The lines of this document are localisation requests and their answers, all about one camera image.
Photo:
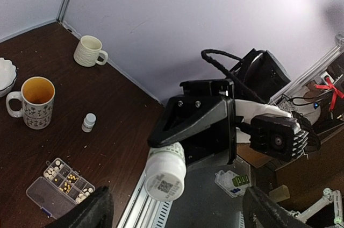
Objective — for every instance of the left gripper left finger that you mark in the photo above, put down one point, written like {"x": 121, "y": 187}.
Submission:
{"x": 97, "y": 210}

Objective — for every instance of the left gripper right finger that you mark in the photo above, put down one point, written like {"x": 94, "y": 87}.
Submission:
{"x": 260, "y": 211}

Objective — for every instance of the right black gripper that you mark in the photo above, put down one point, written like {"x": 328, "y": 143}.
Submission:
{"x": 203, "y": 120}

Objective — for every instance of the clear plastic pill organizer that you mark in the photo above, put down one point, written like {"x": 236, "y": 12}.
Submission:
{"x": 47, "y": 196}

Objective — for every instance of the small white bottle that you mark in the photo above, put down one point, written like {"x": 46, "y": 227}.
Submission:
{"x": 165, "y": 172}
{"x": 88, "y": 122}

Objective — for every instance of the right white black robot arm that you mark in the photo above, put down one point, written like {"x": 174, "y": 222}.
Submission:
{"x": 256, "y": 77}

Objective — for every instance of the cream pills in organizer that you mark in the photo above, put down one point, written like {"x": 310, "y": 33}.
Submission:
{"x": 83, "y": 194}

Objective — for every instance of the yellow pills in organizer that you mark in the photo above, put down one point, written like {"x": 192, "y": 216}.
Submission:
{"x": 67, "y": 184}

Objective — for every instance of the white pills in organizer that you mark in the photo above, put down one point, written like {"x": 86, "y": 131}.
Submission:
{"x": 51, "y": 173}

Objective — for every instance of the clear parts box outside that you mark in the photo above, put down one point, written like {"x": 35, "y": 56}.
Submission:
{"x": 234, "y": 179}

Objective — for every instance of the cardboard box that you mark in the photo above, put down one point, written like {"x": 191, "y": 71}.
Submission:
{"x": 306, "y": 178}

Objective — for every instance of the cream ribbed mug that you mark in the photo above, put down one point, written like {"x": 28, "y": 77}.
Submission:
{"x": 89, "y": 52}

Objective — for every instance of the patterned mug yellow inside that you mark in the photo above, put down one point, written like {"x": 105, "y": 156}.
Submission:
{"x": 37, "y": 98}

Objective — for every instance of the white scalloped bowl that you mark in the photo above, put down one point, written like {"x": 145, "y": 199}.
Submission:
{"x": 9, "y": 73}

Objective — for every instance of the front aluminium rail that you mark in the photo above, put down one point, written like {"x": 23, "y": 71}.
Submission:
{"x": 142, "y": 211}

